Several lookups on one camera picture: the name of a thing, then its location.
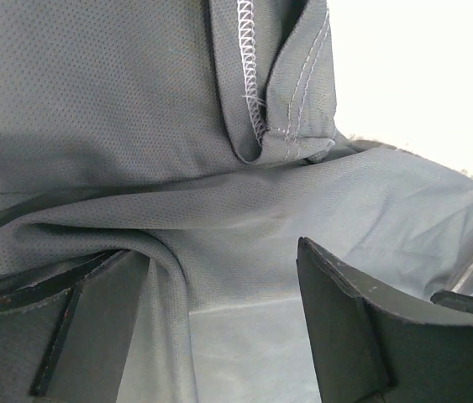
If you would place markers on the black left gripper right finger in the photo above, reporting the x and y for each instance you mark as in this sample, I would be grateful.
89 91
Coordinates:
373 343

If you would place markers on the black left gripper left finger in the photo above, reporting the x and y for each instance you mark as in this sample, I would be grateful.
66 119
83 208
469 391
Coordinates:
65 331

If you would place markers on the dark grey t shirt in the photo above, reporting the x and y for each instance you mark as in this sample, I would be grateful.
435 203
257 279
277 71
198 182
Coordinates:
201 135

